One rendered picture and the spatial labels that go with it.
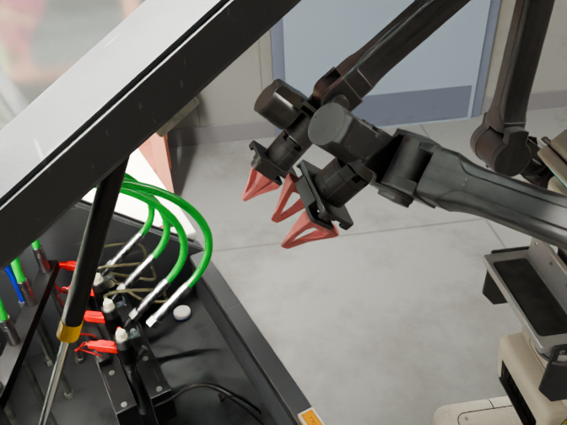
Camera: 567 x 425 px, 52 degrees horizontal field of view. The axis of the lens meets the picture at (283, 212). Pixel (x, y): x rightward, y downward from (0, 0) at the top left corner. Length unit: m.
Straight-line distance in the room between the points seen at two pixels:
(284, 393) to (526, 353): 0.58
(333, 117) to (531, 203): 0.25
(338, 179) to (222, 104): 2.89
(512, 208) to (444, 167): 0.10
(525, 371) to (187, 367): 0.72
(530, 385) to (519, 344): 0.11
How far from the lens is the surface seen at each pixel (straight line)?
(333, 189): 0.78
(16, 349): 1.09
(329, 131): 0.71
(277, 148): 1.06
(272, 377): 1.13
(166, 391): 1.11
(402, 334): 2.49
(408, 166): 0.72
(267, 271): 2.74
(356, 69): 1.02
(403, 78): 3.74
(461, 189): 0.67
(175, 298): 1.02
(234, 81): 3.58
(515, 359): 1.42
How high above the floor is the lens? 1.85
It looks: 37 degrees down
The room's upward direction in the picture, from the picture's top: 3 degrees counter-clockwise
